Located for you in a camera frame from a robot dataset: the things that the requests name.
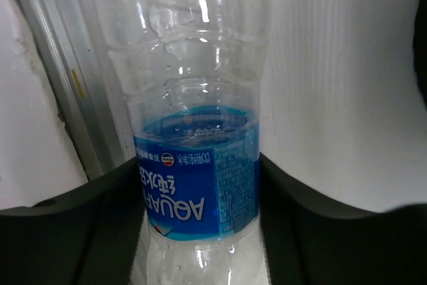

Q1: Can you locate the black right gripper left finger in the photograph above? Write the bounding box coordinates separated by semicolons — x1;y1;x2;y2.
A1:
1;159;145;284

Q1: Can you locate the small blue label water bottle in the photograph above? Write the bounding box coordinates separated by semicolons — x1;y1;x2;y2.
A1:
94;0;271;284

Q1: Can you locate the aluminium table edge rail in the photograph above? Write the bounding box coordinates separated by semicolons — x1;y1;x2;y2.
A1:
17;0;135;179

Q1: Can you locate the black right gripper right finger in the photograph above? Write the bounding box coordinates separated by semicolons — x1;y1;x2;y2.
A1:
260;156;426;284

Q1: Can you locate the black plastic bin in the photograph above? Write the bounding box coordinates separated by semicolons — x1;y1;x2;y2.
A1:
412;0;427;105

